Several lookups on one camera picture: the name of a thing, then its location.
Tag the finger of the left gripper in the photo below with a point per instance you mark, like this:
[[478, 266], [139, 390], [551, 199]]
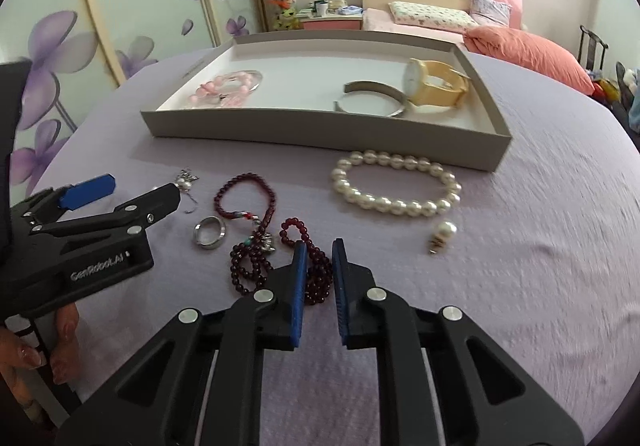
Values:
[[143, 211], [49, 205]]

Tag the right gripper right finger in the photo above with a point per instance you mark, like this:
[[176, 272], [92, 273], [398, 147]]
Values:
[[441, 379]]

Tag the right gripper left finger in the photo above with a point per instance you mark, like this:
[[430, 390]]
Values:
[[198, 381]]

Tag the grey metal cuff bangle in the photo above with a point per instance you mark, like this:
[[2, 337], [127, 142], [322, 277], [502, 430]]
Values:
[[371, 98]]

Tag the yellow wrist watch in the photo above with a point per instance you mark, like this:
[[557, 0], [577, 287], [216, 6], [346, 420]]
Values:
[[434, 83]]

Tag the pearl pendant charm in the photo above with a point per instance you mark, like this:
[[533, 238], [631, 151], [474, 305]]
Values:
[[441, 236]]

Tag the thin silver bangle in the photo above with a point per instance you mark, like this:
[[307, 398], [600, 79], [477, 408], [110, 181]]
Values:
[[242, 82]]

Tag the left hand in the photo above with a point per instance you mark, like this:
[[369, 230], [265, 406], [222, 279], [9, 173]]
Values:
[[17, 356]]

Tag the purple table cloth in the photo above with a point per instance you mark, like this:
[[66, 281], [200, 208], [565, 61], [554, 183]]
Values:
[[546, 258]]

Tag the floral sliding wardrobe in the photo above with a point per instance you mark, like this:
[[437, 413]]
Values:
[[81, 50]]

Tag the white mug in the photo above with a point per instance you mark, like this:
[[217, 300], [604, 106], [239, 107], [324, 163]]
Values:
[[322, 8]]

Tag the pink bedside table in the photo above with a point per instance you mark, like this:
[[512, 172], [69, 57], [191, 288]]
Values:
[[309, 21]]

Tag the grey cardboard tray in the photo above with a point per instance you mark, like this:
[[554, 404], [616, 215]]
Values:
[[303, 74]]

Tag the blue clothing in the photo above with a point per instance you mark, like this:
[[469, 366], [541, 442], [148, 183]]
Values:
[[634, 113]]

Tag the floral white pillow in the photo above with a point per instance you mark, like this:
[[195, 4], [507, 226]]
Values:
[[431, 17]]

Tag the salmon folded duvet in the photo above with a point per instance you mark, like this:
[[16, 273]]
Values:
[[531, 52]]

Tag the dark wooden chair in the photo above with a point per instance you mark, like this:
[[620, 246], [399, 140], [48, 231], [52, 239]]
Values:
[[591, 50]]

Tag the small purple patterned pillow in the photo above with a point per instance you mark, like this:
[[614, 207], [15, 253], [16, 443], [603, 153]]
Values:
[[490, 13]]

